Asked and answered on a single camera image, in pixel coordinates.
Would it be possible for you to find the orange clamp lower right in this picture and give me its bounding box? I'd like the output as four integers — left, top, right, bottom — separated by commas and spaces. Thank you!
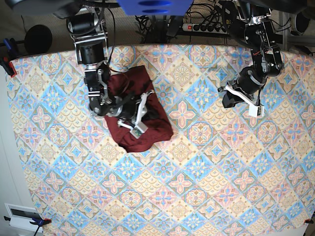
304, 219, 314, 224

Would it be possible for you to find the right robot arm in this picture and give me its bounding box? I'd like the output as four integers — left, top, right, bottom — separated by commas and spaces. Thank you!
67, 7, 137, 120

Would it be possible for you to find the patterned tablecloth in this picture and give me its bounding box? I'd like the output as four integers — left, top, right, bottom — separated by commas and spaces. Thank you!
6, 45, 315, 236

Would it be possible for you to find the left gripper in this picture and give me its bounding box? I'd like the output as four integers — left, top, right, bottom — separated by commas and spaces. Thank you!
222, 66, 267, 108

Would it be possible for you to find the tangle of black cables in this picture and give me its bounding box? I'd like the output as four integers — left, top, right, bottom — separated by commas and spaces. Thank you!
134, 14, 183, 45

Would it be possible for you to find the blue plastic mount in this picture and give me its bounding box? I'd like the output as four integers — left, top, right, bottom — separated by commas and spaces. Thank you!
117, 0, 193, 16

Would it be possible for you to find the blue handled clamp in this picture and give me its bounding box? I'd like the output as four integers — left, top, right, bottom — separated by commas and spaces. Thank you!
3, 38, 18, 54

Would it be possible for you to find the orange black clamp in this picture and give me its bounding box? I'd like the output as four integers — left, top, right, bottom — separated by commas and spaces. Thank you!
0, 57, 17, 78

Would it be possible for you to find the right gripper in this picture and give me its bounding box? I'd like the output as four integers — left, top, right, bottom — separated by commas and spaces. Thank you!
90, 94, 137, 120

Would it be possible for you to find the white power strip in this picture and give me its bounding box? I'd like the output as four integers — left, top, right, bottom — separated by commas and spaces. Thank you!
182, 23, 227, 34

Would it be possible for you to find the white wall box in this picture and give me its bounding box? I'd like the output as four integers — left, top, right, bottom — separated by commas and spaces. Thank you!
3, 203, 41, 233

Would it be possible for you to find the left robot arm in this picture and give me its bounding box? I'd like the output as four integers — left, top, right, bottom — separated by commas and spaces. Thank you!
218, 0, 284, 112

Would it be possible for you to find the round speaker top right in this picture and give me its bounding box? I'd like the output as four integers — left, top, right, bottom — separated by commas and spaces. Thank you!
290, 12, 310, 35

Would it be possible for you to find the blue clamp lower left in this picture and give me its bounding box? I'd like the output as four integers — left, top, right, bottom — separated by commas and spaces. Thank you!
4, 216, 51, 236

